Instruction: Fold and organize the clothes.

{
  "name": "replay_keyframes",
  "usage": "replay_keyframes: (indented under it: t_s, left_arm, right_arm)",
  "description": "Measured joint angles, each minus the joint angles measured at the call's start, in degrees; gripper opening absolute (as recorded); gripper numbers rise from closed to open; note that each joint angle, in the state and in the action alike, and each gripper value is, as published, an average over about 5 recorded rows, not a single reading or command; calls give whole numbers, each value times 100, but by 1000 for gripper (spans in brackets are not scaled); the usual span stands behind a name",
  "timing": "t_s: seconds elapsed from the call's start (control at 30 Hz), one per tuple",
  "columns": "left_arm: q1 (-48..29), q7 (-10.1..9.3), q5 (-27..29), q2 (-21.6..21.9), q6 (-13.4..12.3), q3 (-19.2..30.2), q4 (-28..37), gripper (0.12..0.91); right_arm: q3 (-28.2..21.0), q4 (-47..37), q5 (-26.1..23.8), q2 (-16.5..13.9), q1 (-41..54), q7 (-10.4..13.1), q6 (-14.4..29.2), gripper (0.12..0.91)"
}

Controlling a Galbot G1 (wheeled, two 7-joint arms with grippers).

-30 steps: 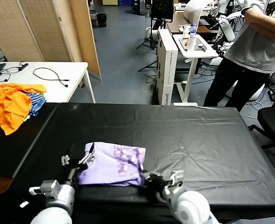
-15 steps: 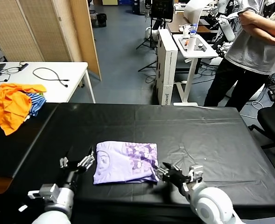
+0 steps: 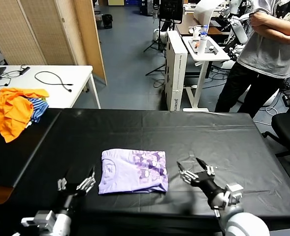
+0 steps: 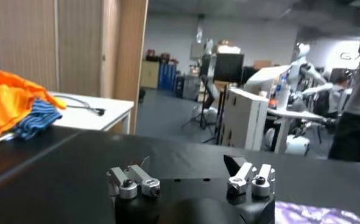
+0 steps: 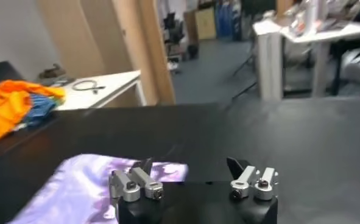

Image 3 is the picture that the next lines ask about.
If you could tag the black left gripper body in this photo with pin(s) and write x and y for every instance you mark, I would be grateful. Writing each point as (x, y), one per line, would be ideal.
(72, 199)

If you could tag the white curved sheet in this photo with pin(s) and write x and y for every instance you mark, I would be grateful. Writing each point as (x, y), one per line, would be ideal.
(202, 11)

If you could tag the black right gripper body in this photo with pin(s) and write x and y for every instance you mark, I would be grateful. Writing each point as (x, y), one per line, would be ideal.
(211, 189)

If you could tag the tall white cardboard box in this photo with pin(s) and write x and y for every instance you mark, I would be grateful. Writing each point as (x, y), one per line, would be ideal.
(175, 73)

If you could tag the black trash bin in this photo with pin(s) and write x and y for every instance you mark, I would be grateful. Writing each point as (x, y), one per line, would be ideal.
(107, 20)

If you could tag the black tray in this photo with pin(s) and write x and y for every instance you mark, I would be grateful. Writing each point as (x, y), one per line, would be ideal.
(210, 45)

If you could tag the blue storage cabinet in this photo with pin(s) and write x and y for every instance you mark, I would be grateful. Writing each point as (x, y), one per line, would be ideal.
(131, 2)

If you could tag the clear water bottle blue cap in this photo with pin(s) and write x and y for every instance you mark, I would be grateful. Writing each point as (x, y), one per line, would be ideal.
(203, 30)

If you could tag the lavender t-shirt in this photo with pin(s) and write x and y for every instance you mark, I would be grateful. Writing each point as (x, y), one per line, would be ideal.
(125, 177)

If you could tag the blue striped garment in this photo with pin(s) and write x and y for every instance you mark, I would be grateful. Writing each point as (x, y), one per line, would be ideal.
(39, 108)

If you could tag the bare person forearm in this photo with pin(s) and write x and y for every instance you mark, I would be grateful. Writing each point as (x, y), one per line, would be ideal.
(277, 30)

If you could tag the white humanoid robot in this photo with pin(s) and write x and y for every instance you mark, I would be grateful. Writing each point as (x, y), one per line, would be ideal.
(239, 33)

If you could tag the white rolling side table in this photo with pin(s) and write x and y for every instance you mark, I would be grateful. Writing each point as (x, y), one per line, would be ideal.
(203, 57)

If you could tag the black monitor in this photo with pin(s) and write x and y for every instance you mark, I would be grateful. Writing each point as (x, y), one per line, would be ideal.
(170, 9)

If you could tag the wooden folding screen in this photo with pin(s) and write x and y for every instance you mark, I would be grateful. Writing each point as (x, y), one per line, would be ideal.
(36, 29)

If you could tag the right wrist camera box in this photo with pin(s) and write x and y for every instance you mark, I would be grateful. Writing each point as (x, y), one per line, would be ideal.
(233, 191)

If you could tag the beige cabinet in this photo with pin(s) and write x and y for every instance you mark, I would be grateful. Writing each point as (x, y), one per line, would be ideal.
(115, 2)

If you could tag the black plastic table cover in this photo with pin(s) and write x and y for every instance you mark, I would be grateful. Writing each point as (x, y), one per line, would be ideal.
(208, 137)

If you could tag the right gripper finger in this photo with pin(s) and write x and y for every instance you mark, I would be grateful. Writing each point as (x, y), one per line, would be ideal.
(207, 170)
(190, 177)

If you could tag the white cup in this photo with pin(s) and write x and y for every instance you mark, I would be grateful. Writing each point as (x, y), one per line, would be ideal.
(196, 32)

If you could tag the black power strip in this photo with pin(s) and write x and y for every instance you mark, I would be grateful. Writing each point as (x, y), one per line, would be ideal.
(24, 70)

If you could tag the person in grey t-shirt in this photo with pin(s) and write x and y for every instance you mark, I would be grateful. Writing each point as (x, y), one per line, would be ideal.
(265, 61)

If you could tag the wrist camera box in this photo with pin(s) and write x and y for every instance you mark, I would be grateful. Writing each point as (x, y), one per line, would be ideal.
(43, 218)
(233, 191)

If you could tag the brown desk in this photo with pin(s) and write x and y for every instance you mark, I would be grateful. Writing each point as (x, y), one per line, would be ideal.
(184, 24)

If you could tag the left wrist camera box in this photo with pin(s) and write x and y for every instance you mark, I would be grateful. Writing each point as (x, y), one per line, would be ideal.
(43, 218)

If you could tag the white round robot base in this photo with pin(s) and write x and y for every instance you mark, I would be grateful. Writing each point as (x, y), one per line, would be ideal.
(157, 34)

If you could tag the white tumbler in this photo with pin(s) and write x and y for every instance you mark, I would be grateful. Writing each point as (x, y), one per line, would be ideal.
(201, 48)

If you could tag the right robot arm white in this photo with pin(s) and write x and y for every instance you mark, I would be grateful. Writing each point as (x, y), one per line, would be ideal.
(245, 223)

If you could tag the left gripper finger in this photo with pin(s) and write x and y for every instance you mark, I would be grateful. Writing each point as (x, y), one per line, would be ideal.
(88, 184)
(62, 185)

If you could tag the orange garment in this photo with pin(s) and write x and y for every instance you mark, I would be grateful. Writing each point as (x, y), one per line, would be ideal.
(9, 113)

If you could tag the black office chair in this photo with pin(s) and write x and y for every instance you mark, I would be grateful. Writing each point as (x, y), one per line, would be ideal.
(287, 125)

